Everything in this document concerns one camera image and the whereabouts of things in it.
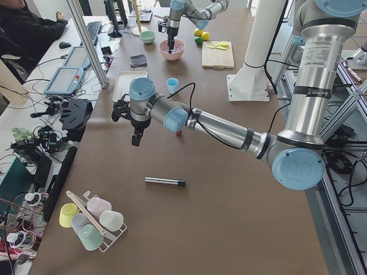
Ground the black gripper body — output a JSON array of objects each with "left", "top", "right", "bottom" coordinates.
[
  {"left": 167, "top": 26, "right": 178, "bottom": 40},
  {"left": 131, "top": 119, "right": 151, "bottom": 146}
]

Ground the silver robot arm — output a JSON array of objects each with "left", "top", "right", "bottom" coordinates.
[
  {"left": 124, "top": 43, "right": 282, "bottom": 195},
  {"left": 166, "top": 0, "right": 229, "bottom": 54}
]

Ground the clear ice cubes pile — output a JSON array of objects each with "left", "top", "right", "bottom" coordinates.
[{"left": 159, "top": 40, "right": 185, "bottom": 54}]

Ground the wooden cup tree stand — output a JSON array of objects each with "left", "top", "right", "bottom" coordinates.
[{"left": 130, "top": 0, "right": 148, "bottom": 37}]

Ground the blue plastic cup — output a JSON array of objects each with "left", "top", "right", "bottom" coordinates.
[{"left": 166, "top": 77, "right": 179, "bottom": 95}]

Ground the pink plastic cup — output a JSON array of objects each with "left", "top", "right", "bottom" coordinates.
[{"left": 87, "top": 197, "right": 112, "bottom": 219}]

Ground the white plastic cup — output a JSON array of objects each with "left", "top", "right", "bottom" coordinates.
[{"left": 99, "top": 210, "right": 124, "bottom": 231}]

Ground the yellow plastic cup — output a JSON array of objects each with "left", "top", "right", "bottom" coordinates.
[{"left": 59, "top": 203, "right": 79, "bottom": 228}]

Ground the grey plastic cup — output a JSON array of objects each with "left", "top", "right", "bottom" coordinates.
[{"left": 71, "top": 213, "right": 89, "bottom": 235}]

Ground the mint green plastic cup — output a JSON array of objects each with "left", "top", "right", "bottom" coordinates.
[{"left": 78, "top": 224, "right": 104, "bottom": 251}]

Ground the pink bowl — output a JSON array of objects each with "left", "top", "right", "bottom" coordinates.
[{"left": 159, "top": 40, "right": 185, "bottom": 61}]

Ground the green bowl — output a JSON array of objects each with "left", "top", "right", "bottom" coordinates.
[{"left": 139, "top": 30, "right": 155, "bottom": 45}]

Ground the whole yellow lemon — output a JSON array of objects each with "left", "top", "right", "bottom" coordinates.
[
  {"left": 201, "top": 32, "right": 210, "bottom": 41},
  {"left": 194, "top": 28, "right": 202, "bottom": 37}
]

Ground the green lime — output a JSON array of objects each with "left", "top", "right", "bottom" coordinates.
[{"left": 194, "top": 37, "right": 203, "bottom": 45}]

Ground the grey folded cloth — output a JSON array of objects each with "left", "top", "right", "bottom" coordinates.
[{"left": 130, "top": 54, "right": 147, "bottom": 68}]

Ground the yellow plastic knife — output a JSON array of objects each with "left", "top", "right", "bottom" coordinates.
[{"left": 205, "top": 45, "right": 223, "bottom": 50}]

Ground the wooden cutting board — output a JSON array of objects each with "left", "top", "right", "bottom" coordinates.
[{"left": 202, "top": 41, "right": 235, "bottom": 69}]

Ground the cream rabbit tray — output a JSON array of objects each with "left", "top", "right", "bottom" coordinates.
[{"left": 112, "top": 70, "right": 148, "bottom": 103}]

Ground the steel muddler black tip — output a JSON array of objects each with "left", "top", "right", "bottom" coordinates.
[{"left": 144, "top": 177, "right": 186, "bottom": 187}]

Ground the black keyboard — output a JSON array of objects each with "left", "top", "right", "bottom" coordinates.
[{"left": 86, "top": 21, "right": 101, "bottom": 46}]

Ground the blue teach pendant near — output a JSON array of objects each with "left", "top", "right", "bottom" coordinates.
[{"left": 44, "top": 66, "right": 84, "bottom": 95}]

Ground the blue teach pendant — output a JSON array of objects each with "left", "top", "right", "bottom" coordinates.
[
  {"left": 44, "top": 66, "right": 84, "bottom": 95},
  {"left": 63, "top": 46, "right": 91, "bottom": 69}
]

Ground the blue teach pendant far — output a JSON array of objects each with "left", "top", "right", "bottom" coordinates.
[{"left": 63, "top": 46, "right": 91, "bottom": 69}]

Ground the person in black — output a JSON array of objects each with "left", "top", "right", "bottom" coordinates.
[{"left": 1, "top": 1, "right": 68, "bottom": 72}]

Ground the aluminium frame post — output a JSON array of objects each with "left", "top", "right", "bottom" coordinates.
[{"left": 66, "top": 0, "right": 107, "bottom": 89}]

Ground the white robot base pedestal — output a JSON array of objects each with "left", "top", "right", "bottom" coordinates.
[{"left": 227, "top": 0, "right": 287, "bottom": 101}]

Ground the wooden rack handle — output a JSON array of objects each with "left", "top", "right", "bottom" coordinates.
[{"left": 66, "top": 190, "right": 107, "bottom": 236}]

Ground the white wire cup rack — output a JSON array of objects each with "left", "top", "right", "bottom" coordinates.
[{"left": 78, "top": 191, "right": 127, "bottom": 252}]

